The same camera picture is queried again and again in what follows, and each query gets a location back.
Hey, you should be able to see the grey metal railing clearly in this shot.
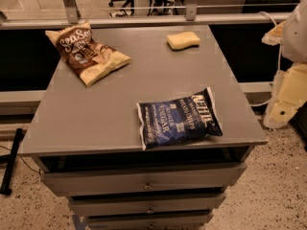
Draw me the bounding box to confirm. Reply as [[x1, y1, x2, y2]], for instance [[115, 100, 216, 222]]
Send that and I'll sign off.
[[0, 0, 296, 29]]

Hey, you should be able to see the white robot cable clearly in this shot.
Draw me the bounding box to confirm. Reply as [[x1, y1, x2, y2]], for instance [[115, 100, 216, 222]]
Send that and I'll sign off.
[[248, 11, 283, 107]]

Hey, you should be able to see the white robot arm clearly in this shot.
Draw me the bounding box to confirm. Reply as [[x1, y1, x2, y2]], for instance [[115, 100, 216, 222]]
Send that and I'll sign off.
[[262, 0, 307, 128]]

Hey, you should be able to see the yellow sponge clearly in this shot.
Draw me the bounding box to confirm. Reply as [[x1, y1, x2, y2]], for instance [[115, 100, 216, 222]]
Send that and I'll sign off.
[[166, 32, 201, 50]]

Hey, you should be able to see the black stand leg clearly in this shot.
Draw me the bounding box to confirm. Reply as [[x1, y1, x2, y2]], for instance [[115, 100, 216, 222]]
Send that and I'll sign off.
[[0, 128, 24, 196]]

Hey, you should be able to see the top grey drawer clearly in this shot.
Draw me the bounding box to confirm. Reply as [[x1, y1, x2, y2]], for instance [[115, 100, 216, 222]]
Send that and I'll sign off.
[[42, 162, 247, 196]]

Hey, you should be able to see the grey drawer cabinet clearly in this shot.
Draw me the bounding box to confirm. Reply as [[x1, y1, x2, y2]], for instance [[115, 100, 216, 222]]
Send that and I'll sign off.
[[20, 26, 266, 230]]

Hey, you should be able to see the blue Kettle chip bag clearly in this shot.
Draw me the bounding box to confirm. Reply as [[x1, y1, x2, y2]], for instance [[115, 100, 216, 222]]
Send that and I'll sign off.
[[137, 87, 223, 150]]

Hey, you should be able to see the bottom grey drawer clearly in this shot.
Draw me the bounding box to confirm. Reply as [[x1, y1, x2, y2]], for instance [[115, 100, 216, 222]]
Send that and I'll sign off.
[[86, 211, 213, 230]]

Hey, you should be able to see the brown sea salt chip bag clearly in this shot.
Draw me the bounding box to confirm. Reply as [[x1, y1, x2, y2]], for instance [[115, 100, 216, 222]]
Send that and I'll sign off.
[[45, 22, 131, 87]]

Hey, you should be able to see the grey drawer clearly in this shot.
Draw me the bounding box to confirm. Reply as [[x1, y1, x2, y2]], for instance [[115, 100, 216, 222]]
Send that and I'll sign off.
[[86, 211, 213, 230], [69, 193, 225, 217], [42, 162, 247, 196]]

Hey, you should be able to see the middle grey drawer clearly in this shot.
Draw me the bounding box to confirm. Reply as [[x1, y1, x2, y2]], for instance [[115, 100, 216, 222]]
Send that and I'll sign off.
[[69, 193, 225, 217]]

